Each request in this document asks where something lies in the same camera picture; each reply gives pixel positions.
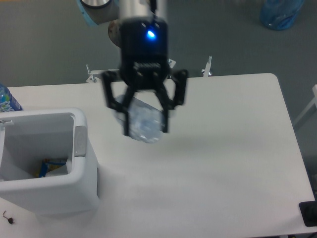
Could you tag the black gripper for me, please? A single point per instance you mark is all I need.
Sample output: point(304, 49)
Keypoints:
point(144, 53)

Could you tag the clear plastic water bottle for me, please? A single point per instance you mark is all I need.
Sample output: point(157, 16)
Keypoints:
point(145, 122)

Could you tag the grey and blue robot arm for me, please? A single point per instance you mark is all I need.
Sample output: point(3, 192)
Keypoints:
point(97, 12)

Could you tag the white plastic trash can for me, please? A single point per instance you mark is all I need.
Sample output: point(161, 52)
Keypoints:
point(27, 138)

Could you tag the blue and yellow snack wrapper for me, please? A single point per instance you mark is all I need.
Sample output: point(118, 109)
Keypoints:
point(49, 165)

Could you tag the blue labelled bottle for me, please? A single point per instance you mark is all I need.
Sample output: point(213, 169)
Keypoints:
point(7, 101)

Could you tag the blue plastic bag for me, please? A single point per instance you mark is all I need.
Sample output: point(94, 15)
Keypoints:
point(280, 14)

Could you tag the black device at table edge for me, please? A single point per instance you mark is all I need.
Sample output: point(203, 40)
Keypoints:
point(309, 213)

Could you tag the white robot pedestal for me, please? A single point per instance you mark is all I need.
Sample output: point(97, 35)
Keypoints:
point(95, 76)

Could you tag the white frame at right edge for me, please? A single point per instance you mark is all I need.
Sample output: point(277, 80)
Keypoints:
point(308, 110)

